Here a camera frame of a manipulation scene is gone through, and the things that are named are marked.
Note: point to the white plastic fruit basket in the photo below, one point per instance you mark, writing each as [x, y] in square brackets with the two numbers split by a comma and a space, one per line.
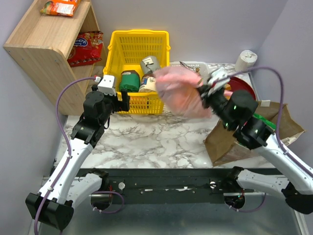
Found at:
[204, 68]

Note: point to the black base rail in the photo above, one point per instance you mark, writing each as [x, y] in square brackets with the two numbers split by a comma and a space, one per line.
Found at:
[167, 186]

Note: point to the brown longan bunch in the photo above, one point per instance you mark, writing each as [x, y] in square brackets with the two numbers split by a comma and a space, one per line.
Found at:
[194, 69]

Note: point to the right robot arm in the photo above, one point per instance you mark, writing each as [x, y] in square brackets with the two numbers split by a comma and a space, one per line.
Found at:
[236, 114]

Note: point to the yellow plastic basket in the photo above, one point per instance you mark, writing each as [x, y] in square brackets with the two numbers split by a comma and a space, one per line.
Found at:
[126, 50]

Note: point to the toilet paper roll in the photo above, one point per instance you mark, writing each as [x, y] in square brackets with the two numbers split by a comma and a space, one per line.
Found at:
[246, 59]

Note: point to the orange snack packet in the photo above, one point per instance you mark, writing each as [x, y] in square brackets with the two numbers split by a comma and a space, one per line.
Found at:
[60, 7]

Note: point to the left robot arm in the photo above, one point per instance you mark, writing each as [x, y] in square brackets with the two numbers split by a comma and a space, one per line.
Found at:
[55, 202]

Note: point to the green white chips bag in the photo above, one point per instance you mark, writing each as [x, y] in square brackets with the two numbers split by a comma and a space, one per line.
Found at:
[263, 119]

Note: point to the red round plate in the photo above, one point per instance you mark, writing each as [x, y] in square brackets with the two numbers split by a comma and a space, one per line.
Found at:
[237, 84]

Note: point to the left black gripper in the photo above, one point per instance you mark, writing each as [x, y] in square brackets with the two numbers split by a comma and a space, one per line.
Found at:
[124, 101]

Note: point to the green wrapped package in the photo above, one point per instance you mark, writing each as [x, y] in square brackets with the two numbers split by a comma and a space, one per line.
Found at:
[130, 81]

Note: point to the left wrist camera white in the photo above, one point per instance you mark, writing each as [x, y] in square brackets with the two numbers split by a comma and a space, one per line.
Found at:
[106, 84]

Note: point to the pink peach plastic bag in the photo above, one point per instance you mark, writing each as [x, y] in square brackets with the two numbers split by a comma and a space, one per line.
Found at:
[178, 88]

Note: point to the brown paper grocery bag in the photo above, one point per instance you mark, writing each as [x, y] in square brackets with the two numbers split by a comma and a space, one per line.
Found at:
[222, 148]

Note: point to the red snack bag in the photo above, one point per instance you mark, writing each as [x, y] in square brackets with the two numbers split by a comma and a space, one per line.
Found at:
[87, 49]

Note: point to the grey wrapped package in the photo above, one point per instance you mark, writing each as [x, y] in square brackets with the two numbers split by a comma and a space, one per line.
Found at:
[150, 64]

